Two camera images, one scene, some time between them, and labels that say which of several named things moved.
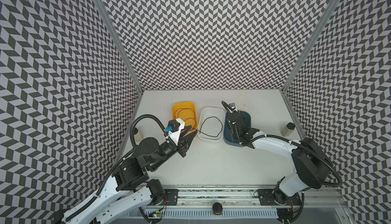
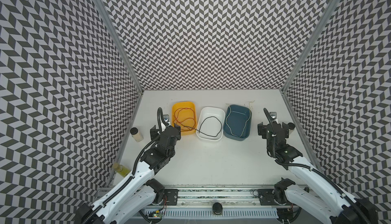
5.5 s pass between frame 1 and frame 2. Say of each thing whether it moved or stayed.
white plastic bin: stayed
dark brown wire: stayed
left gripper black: moved
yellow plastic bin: stayed
